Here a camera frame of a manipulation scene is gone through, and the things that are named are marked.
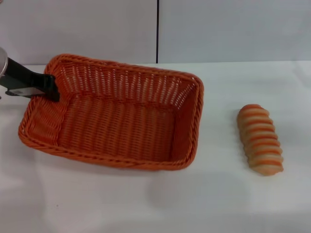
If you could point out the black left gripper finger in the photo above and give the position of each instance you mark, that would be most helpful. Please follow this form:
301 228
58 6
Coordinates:
49 83
24 93

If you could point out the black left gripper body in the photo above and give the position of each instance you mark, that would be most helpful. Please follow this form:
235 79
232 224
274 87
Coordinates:
13 75

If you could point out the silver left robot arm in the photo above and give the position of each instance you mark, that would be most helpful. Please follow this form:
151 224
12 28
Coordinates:
2 60

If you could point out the orange woven rectangular basket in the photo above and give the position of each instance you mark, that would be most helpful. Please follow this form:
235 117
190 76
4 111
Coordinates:
109 126

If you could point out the striped orange bread loaf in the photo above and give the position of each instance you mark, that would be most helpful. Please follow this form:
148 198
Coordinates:
261 140

